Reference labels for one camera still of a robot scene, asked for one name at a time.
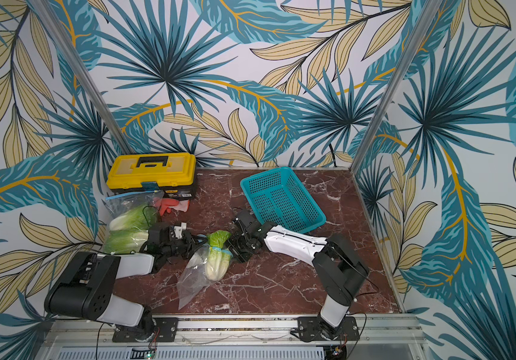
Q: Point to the teal plastic basket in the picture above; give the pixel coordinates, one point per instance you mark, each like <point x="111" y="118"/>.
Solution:
<point x="279" y="196"/>

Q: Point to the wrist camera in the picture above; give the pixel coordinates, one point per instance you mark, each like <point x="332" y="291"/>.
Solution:
<point x="164" y="233"/>
<point x="247" y="222"/>

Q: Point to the yellow black plastic toolbox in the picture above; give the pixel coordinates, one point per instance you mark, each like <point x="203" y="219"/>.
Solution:
<point x="174" y="174"/>

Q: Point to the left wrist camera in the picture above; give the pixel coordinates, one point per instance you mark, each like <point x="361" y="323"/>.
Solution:
<point x="164" y="233"/>

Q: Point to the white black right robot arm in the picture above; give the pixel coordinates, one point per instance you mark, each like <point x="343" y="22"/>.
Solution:
<point x="338" y="267"/>

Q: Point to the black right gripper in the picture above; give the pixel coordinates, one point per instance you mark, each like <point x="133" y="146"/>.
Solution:
<point x="240" y="243"/>

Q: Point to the aluminium corner post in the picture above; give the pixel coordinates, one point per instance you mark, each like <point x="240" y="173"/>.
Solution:
<point x="405" y="60"/>
<point x="64" y="43"/>

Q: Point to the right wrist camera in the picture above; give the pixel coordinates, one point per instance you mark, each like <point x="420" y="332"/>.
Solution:
<point x="247" y="222"/>

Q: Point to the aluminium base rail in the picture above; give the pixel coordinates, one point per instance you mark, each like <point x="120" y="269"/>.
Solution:
<point x="255" y="336"/>

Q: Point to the left aluminium corner post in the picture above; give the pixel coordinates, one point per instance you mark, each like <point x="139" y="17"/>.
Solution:
<point x="64" y="43"/>

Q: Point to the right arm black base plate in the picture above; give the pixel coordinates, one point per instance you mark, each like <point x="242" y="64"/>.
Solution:
<point x="314" y="328"/>

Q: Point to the chinese cabbage front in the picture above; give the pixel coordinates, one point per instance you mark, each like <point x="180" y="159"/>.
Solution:
<point x="137" y="218"/>

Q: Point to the chinese cabbage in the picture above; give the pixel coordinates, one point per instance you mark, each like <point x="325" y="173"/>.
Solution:
<point x="125" y="241"/>
<point x="219" y="257"/>
<point x="137" y="218"/>

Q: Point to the clear zipper bag blue seal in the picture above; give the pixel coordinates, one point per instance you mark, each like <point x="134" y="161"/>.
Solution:
<point x="119" y="204"/>

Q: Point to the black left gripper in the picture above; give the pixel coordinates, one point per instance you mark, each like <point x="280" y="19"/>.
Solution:
<point x="191" y="241"/>

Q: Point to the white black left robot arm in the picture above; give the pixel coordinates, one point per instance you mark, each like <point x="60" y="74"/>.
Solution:
<point x="85" y="288"/>

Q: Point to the right aluminium corner post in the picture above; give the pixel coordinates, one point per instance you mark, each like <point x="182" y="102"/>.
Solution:
<point x="405" y="60"/>

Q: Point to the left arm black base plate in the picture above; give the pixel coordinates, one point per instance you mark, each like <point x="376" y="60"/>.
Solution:
<point x="157" y="329"/>

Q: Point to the chinese cabbage back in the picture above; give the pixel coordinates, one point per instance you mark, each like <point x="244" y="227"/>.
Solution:
<point x="219" y="257"/>

